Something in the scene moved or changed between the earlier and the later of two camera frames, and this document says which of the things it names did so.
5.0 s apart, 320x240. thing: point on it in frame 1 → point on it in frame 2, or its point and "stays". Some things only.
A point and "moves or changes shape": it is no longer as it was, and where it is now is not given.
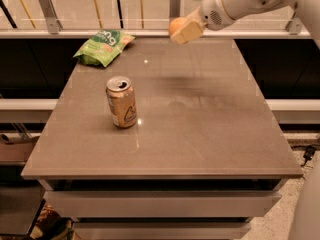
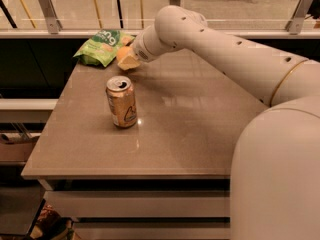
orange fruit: x=175 y=23 moves or changes shape
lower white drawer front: x=161 y=230 stays
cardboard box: x=17 y=147 stays
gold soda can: x=122 y=101 stays
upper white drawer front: x=159 y=203 stays
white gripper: x=212 y=13 → x=140 y=50
